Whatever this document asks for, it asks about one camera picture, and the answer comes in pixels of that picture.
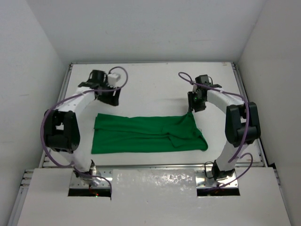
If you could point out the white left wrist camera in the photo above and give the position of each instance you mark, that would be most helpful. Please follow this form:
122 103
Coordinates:
113 79

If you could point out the green t-shirt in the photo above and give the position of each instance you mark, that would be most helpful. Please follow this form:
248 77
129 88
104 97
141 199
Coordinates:
157 134

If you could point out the white front cover panel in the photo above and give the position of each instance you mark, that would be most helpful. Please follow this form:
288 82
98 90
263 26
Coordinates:
153 198

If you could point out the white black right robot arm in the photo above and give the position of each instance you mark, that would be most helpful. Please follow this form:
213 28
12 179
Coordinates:
242 125

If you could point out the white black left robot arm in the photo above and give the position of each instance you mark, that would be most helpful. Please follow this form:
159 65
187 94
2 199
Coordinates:
60 130

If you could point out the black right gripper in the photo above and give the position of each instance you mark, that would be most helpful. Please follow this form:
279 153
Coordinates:
193 106

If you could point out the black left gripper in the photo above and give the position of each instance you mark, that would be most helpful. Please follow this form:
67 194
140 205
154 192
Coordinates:
110 95

